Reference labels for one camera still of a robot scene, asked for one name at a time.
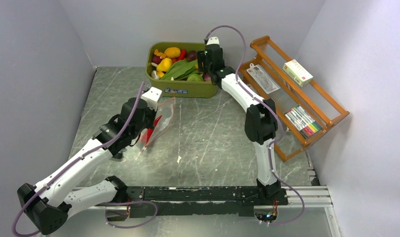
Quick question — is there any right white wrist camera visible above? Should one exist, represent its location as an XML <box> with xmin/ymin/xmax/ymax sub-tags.
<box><xmin>206</xmin><ymin>36</ymin><xmax>220</xmax><ymax>46</ymax></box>

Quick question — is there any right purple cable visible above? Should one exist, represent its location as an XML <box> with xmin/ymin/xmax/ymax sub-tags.
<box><xmin>203</xmin><ymin>25</ymin><xmax>306</xmax><ymax>227</ymax></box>

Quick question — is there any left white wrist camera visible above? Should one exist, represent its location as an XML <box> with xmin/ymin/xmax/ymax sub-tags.
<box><xmin>141</xmin><ymin>87</ymin><xmax>162</xmax><ymax>111</ymax></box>

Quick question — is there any green plastic bin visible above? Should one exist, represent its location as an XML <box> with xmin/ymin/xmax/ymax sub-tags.
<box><xmin>146</xmin><ymin>41</ymin><xmax>218</xmax><ymax>98</ymax></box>

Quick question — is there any white packaged card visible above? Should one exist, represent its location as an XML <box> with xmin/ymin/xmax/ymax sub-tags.
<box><xmin>246</xmin><ymin>63</ymin><xmax>280</xmax><ymax>94</ymax></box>

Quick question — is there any orange wooden rack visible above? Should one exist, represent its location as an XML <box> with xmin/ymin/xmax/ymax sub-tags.
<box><xmin>240</xmin><ymin>36</ymin><xmax>349</xmax><ymax>161</ymax></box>

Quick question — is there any green leafy vegetable toy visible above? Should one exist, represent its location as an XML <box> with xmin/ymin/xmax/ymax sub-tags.
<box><xmin>160</xmin><ymin>60</ymin><xmax>198</xmax><ymax>80</ymax></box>

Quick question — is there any purple onion toy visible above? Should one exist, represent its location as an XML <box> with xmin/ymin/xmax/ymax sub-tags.
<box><xmin>202</xmin><ymin>74</ymin><xmax>211</xmax><ymax>81</ymax></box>

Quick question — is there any colour marker pen set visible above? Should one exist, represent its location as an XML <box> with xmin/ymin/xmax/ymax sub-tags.
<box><xmin>284</xmin><ymin>105</ymin><xmax>322</xmax><ymax>138</ymax></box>

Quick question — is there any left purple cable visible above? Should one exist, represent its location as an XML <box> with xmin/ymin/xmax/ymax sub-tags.
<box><xmin>11</xmin><ymin>81</ymin><xmax>159</xmax><ymax>237</ymax></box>

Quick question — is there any purple cable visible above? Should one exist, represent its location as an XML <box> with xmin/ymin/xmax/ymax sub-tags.
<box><xmin>11</xmin><ymin>81</ymin><xmax>159</xmax><ymax>237</ymax></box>
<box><xmin>203</xmin><ymin>25</ymin><xmax>306</xmax><ymax>227</ymax></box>

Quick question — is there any clear zip top bag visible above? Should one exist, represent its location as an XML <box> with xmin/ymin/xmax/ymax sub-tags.
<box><xmin>137</xmin><ymin>97</ymin><xmax>175</xmax><ymax>153</ymax></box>

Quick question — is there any red chili pepper toy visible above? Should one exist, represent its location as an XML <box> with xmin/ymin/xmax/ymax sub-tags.
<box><xmin>141</xmin><ymin>115</ymin><xmax>162</xmax><ymax>143</ymax></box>

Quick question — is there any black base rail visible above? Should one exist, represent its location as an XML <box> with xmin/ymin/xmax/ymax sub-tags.
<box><xmin>102</xmin><ymin>176</ymin><xmax>289</xmax><ymax>220</ymax></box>

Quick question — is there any small red chili toy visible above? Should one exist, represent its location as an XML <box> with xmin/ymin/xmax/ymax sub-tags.
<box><xmin>177</xmin><ymin>49</ymin><xmax>187</xmax><ymax>61</ymax></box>

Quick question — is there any dark purple fruit toy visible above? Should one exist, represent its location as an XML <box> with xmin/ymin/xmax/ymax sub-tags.
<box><xmin>186</xmin><ymin>50</ymin><xmax>198</xmax><ymax>62</ymax></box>

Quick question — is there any white green box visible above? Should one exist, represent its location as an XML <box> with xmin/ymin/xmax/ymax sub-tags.
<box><xmin>282</xmin><ymin>59</ymin><xmax>314</xmax><ymax>87</ymax></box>

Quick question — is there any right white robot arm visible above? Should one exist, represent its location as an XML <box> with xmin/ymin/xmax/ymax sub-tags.
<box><xmin>198</xmin><ymin>43</ymin><xmax>288</xmax><ymax>205</ymax></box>

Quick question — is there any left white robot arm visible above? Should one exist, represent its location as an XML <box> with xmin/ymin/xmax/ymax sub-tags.
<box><xmin>17</xmin><ymin>93</ymin><xmax>161</xmax><ymax>235</ymax></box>

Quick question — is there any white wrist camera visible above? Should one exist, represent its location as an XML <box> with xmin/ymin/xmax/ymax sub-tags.
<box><xmin>141</xmin><ymin>87</ymin><xmax>162</xmax><ymax>111</ymax></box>
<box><xmin>206</xmin><ymin>36</ymin><xmax>220</xmax><ymax>46</ymax></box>

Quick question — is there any white garlic toy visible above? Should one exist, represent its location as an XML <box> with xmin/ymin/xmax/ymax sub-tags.
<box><xmin>151</xmin><ymin>70</ymin><xmax>160</xmax><ymax>79</ymax></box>

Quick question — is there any green round cabbage toy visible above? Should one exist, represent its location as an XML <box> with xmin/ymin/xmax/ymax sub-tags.
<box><xmin>187</xmin><ymin>73</ymin><xmax>203</xmax><ymax>82</ymax></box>

